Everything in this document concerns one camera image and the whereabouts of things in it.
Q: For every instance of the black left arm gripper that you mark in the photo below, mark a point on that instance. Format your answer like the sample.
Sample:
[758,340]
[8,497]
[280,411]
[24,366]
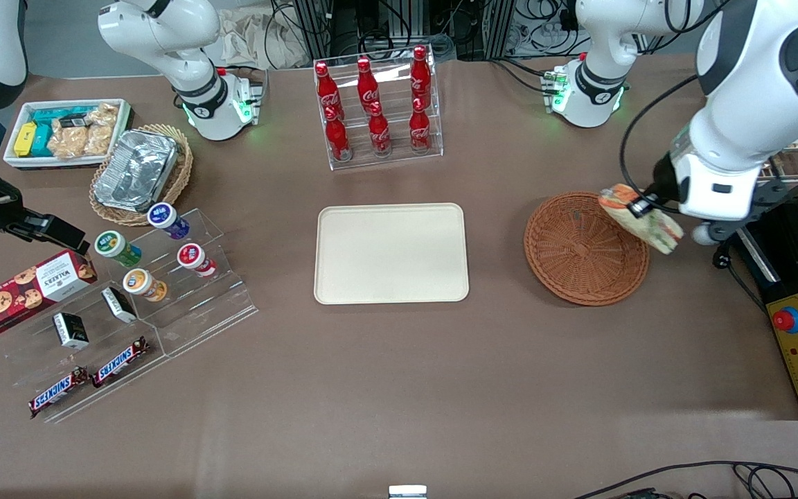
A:
[663,181]

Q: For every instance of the triangular sandwich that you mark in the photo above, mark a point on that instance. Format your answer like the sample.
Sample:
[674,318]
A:
[657,232]

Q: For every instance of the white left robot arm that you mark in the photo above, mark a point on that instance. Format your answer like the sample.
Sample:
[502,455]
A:
[738,69]

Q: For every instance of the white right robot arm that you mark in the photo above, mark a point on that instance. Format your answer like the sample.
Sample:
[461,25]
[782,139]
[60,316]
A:
[163,34]

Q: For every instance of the round brown wicker basket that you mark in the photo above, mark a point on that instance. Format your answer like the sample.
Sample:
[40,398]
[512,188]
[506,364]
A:
[579,256]

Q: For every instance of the aluminium foil tray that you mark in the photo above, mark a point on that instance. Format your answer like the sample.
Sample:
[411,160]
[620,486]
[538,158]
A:
[136,170]

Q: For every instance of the light oval wicker basket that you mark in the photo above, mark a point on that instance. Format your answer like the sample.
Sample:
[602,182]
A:
[181,170]

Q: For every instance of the cream rectangular tray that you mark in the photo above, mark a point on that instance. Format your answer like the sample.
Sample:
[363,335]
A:
[392,253]

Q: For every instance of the green lid yogurt cup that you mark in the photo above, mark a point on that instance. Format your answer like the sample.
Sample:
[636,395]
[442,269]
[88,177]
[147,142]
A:
[112,244]

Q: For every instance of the red Walkers cookie box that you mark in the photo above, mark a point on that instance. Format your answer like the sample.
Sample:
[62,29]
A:
[25,291]

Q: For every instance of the orange lid yogurt cup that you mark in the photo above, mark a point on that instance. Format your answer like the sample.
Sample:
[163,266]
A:
[139,282]

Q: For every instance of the small black white carton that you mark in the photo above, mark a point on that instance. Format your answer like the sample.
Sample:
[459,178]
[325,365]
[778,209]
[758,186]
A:
[71,331]
[119,305]

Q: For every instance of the white plastic snack bin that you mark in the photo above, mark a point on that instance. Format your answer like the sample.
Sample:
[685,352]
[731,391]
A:
[14,161]

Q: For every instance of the clear bag of crackers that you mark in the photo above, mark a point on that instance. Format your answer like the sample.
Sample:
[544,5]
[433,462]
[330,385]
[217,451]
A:
[101,132]
[66,142]

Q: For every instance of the blue lid yogurt cup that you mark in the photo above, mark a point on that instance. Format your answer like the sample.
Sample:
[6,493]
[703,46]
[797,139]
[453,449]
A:
[163,216]

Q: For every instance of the teal snack box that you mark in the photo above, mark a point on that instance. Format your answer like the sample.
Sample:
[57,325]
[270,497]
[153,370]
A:
[42,135]

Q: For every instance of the yellow snack box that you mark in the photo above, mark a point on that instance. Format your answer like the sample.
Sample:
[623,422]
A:
[24,140]

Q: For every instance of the red lid yogurt cup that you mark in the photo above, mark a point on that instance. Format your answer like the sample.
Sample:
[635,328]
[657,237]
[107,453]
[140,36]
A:
[192,256]

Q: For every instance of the Snickers chocolate bar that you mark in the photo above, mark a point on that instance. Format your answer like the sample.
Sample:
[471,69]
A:
[120,362]
[58,392]

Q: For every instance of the clear acrylic stepped display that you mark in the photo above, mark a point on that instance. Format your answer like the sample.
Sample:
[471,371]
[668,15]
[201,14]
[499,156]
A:
[212,305]

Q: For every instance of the black equipment stand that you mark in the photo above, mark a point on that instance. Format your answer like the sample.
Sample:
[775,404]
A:
[787,277]

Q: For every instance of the red cola bottle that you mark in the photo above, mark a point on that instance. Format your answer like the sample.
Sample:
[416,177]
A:
[338,138]
[420,128]
[327,93]
[420,76]
[367,86]
[379,133]

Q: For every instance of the clear acrylic bottle rack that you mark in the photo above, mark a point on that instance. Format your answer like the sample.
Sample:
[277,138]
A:
[399,156]

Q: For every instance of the beige cloth bag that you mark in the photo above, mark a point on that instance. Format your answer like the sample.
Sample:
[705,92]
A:
[246,41]

